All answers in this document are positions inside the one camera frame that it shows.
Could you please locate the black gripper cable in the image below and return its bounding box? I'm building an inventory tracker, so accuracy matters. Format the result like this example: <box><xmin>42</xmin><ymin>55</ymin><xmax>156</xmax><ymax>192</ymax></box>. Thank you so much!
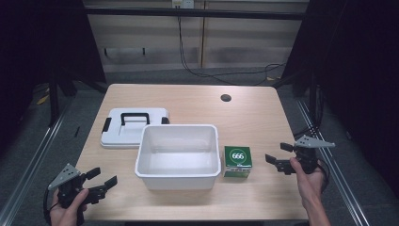
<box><xmin>315</xmin><ymin>158</ymin><xmax>331</xmax><ymax>193</ymax></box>
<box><xmin>42</xmin><ymin>187</ymin><xmax>60</xmax><ymax>226</ymax></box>

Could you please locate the white lid with black handle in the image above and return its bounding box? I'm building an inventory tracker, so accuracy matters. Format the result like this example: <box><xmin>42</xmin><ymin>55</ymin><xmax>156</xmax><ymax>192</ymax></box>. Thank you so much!
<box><xmin>100</xmin><ymin>106</ymin><xmax>171</xmax><ymax>150</ymax></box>

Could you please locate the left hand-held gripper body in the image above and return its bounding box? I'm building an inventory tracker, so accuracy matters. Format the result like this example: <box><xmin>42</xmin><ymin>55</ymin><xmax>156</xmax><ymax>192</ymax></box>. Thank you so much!
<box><xmin>47</xmin><ymin>163</ymin><xmax>108</xmax><ymax>210</ymax></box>

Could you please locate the black horizontal bar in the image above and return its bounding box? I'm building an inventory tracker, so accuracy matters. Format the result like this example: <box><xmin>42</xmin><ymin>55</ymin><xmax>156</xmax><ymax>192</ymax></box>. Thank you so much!
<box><xmin>84</xmin><ymin>7</ymin><xmax>311</xmax><ymax>22</ymax></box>

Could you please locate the white wall outlet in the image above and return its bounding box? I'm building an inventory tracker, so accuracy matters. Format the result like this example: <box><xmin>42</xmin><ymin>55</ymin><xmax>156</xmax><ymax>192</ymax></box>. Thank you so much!
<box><xmin>171</xmin><ymin>0</ymin><xmax>196</xmax><ymax>9</ymax></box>

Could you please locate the person's right hand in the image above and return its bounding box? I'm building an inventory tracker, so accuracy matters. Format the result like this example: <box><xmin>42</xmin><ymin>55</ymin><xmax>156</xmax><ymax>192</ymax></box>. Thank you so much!
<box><xmin>288</xmin><ymin>156</ymin><xmax>327</xmax><ymax>206</ymax></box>

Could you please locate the metal floor rail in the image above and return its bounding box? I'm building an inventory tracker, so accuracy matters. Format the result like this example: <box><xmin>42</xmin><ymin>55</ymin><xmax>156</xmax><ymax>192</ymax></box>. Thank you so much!
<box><xmin>0</xmin><ymin>102</ymin><xmax>74</xmax><ymax>226</ymax></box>
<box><xmin>295</xmin><ymin>99</ymin><xmax>375</xmax><ymax>226</ymax></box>

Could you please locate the white plastic storage bin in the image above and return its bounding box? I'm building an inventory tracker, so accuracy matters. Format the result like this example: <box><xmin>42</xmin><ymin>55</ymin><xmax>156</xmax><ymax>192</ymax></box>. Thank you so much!
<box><xmin>134</xmin><ymin>123</ymin><xmax>222</xmax><ymax>191</ymax></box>

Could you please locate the long black wall cable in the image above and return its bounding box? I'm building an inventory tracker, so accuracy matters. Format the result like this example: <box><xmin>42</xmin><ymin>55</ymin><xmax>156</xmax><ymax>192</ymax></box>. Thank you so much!
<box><xmin>177</xmin><ymin>15</ymin><xmax>287</xmax><ymax>87</ymax></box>

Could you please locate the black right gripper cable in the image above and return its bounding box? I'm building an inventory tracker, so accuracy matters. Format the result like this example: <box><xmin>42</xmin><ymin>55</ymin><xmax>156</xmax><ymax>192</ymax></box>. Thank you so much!
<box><xmin>315</xmin><ymin>158</ymin><xmax>331</xmax><ymax>193</ymax></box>

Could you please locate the dark curtain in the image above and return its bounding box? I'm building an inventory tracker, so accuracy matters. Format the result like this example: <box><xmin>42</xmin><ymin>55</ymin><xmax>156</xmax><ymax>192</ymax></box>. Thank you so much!
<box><xmin>0</xmin><ymin>0</ymin><xmax>107</xmax><ymax>154</ymax></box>
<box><xmin>280</xmin><ymin>0</ymin><xmax>399</xmax><ymax>192</ymax></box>

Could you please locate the green and white carton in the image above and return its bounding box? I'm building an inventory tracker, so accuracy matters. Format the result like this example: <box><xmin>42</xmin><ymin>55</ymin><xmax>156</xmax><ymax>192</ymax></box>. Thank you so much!
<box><xmin>221</xmin><ymin>145</ymin><xmax>254</xmax><ymax>179</ymax></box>

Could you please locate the yellow floor tape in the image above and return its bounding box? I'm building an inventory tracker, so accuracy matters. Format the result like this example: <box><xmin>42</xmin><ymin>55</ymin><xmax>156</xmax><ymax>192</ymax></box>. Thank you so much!
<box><xmin>36</xmin><ymin>93</ymin><xmax>51</xmax><ymax>106</ymax></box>

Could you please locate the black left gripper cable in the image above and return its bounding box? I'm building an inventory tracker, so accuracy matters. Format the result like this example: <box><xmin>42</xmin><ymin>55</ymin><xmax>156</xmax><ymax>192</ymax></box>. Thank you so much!
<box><xmin>42</xmin><ymin>187</ymin><xmax>60</xmax><ymax>226</ymax></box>

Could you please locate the black stand leg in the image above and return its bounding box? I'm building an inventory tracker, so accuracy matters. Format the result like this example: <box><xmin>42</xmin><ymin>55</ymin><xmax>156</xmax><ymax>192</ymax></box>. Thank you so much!
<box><xmin>308</xmin><ymin>71</ymin><xmax>318</xmax><ymax>127</ymax></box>
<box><xmin>47</xmin><ymin>73</ymin><xmax>61</xmax><ymax>127</ymax></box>

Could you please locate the person's left hand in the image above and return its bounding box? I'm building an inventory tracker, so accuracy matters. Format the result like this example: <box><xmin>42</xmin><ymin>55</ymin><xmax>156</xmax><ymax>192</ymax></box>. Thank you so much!
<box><xmin>49</xmin><ymin>187</ymin><xmax>90</xmax><ymax>226</ymax></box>

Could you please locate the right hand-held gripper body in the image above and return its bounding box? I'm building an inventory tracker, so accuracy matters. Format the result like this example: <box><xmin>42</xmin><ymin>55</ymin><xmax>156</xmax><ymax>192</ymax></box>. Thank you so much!
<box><xmin>275</xmin><ymin>134</ymin><xmax>336</xmax><ymax>176</ymax></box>

